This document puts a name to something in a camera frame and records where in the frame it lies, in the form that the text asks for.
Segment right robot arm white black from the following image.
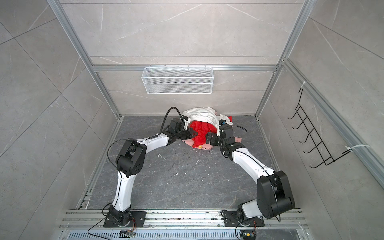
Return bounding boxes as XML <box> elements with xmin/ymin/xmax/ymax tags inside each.
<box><xmin>206</xmin><ymin>125</ymin><xmax>296</xmax><ymax>225</ymax></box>

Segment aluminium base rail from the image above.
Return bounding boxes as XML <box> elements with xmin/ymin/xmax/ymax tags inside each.
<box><xmin>58</xmin><ymin>209</ymin><xmax>313</xmax><ymax>240</ymax></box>

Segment left black corrugated cable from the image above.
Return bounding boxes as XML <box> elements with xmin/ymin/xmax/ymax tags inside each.
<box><xmin>158</xmin><ymin>106</ymin><xmax>184</xmax><ymax>136</ymax></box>

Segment white cloth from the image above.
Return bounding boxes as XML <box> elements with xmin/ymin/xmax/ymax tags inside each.
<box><xmin>182</xmin><ymin>107</ymin><xmax>233</xmax><ymax>129</ymax></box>

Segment black wire hook rack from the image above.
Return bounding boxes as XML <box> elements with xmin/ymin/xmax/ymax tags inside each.
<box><xmin>287</xmin><ymin>89</ymin><xmax>352</xmax><ymax>169</ymax></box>

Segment pink cloth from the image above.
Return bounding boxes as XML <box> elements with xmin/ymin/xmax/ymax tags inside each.
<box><xmin>183</xmin><ymin>139</ymin><xmax>214</xmax><ymax>150</ymax></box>

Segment red cloth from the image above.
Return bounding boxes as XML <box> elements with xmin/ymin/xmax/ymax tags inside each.
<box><xmin>190</xmin><ymin>121</ymin><xmax>218</xmax><ymax>147</ymax></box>

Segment aluminium frame profiles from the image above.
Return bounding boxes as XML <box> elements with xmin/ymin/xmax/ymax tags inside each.
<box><xmin>47</xmin><ymin>0</ymin><xmax>384</xmax><ymax>190</ymax></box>

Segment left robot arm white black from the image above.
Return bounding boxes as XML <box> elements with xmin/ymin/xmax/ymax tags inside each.
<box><xmin>107</xmin><ymin>118</ymin><xmax>198</xmax><ymax>227</ymax></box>

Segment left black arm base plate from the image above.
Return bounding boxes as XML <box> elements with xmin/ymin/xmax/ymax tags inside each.
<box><xmin>103</xmin><ymin>211</ymin><xmax>147</xmax><ymax>228</ymax></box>

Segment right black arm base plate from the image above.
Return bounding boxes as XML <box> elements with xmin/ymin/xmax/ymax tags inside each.
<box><xmin>221</xmin><ymin>210</ymin><xmax>265</xmax><ymax>227</ymax></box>

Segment white wire mesh basket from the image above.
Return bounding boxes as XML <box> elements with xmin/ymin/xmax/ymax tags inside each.
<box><xmin>142</xmin><ymin>67</ymin><xmax>214</xmax><ymax>95</ymax></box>

